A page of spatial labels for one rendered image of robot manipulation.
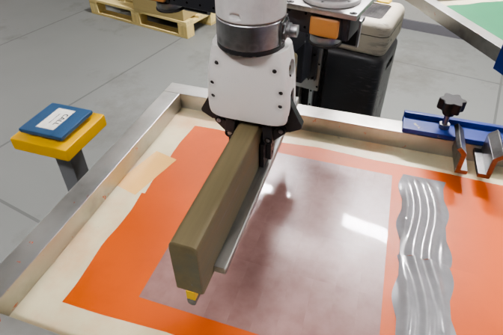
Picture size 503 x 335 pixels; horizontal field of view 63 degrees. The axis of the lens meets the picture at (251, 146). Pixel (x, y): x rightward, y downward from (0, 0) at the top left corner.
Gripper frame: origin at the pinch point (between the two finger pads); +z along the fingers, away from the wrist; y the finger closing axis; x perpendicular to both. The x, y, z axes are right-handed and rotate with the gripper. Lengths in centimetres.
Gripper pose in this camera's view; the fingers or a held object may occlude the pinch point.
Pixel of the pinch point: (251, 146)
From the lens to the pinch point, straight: 55.0
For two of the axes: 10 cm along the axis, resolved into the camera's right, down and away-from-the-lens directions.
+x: -3.1, 6.0, -7.4
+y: -9.5, -1.9, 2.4
